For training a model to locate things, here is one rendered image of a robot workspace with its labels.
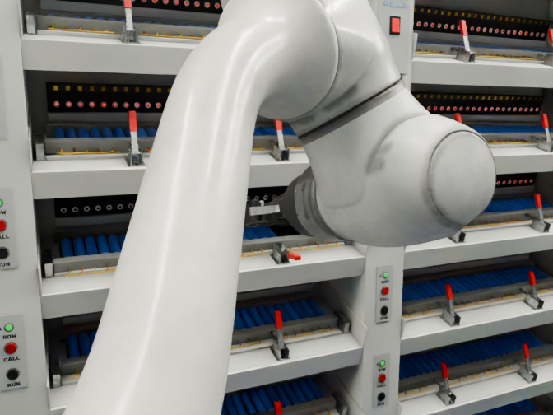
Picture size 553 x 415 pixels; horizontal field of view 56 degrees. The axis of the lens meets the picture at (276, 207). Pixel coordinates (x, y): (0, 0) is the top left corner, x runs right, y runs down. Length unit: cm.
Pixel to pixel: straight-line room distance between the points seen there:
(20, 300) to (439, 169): 70
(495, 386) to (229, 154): 128
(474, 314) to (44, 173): 99
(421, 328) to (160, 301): 106
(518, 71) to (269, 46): 101
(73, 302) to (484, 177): 70
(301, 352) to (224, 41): 85
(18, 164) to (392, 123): 61
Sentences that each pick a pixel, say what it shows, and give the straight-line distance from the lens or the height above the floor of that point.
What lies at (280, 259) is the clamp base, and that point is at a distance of 100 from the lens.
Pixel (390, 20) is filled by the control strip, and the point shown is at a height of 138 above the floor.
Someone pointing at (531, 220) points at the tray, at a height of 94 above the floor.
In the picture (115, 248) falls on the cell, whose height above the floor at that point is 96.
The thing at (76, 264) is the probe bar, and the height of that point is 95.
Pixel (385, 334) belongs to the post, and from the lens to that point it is 117.
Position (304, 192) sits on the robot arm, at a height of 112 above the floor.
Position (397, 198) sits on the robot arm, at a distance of 40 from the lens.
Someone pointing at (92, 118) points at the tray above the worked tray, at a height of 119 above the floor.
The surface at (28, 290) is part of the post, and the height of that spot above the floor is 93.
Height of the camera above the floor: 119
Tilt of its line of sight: 9 degrees down
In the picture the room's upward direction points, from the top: straight up
